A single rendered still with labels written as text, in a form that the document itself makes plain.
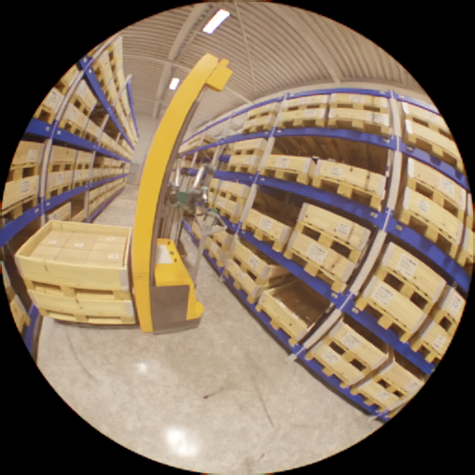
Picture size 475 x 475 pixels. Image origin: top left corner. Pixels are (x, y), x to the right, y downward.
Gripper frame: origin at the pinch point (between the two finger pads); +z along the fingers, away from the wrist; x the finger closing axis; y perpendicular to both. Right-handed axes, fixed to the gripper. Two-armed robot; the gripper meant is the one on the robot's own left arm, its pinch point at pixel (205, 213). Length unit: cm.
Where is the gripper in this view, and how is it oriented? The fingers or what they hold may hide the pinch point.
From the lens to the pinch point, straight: 170.2
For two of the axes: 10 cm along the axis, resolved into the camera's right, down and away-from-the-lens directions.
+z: 0.9, 9.9, -1.0
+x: 2.1, 0.8, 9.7
